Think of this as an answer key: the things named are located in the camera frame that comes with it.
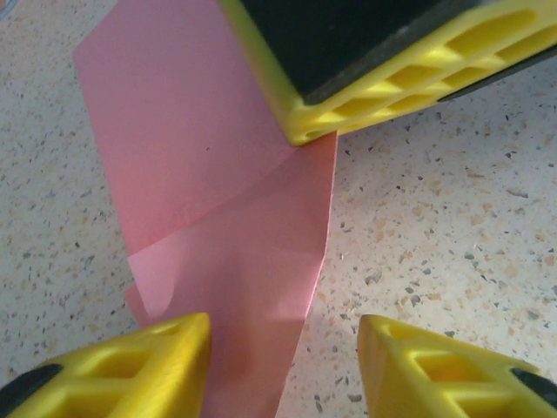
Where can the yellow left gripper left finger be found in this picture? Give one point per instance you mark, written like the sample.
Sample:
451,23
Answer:
130,379

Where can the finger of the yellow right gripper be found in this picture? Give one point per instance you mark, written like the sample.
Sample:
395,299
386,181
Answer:
435,89
348,43

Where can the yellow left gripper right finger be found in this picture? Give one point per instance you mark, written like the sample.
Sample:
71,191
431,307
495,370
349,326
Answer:
435,379

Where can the pink square paper sheet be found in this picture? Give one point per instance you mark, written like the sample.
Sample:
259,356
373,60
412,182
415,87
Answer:
183,130

